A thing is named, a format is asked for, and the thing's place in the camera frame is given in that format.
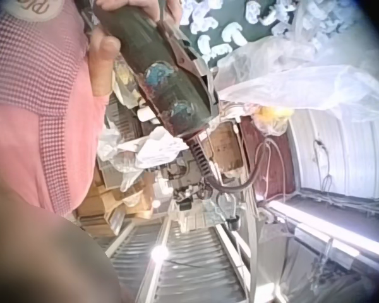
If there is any person's left hand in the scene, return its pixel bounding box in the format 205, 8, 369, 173
96, 0, 182, 27

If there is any stack of cardboard boxes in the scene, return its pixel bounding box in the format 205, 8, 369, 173
74, 163, 157, 238

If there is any crumpled white plastic sheet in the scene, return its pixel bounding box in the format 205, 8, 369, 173
97, 125, 190, 193

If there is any green angle grinder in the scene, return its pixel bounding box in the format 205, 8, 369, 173
77, 0, 222, 179

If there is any brown cardboard box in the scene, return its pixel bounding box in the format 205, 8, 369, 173
207, 122, 244, 173

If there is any long white light tube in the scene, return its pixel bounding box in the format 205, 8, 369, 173
265, 198, 379, 256

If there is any black power cable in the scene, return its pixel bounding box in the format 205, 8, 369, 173
205, 138, 271, 194

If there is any black machine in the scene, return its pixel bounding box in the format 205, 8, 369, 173
156, 157, 217, 213

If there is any person's right hand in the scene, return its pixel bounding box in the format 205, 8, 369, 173
87, 30, 123, 97

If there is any small clear bag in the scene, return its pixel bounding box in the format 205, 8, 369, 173
112, 59, 143, 110

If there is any dark red panel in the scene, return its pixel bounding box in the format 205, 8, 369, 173
239, 113, 299, 205

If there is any white short tube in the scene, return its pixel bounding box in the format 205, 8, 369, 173
138, 106, 153, 123

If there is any yellow object in plastic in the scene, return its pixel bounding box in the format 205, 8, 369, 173
255, 105, 293, 135

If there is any pile of white moulded pieces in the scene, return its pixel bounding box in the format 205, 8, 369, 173
179, 0, 328, 66

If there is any large clear plastic bag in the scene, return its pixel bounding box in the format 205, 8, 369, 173
213, 0, 379, 112

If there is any metal roller conveyor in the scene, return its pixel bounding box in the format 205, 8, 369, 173
103, 216, 252, 303

